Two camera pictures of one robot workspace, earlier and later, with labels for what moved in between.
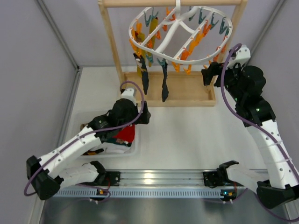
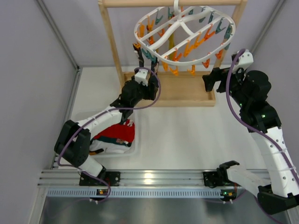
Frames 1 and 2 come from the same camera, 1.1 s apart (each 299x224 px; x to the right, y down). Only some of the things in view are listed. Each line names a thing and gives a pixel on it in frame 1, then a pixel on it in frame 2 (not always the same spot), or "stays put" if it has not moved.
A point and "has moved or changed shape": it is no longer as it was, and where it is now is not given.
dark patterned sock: x=165 y=89 to x=152 y=78
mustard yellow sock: x=140 y=38 to x=171 y=45
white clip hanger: x=178 y=7 has moved or changed shape
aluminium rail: x=162 y=177 stays put
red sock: x=127 y=133 stays put
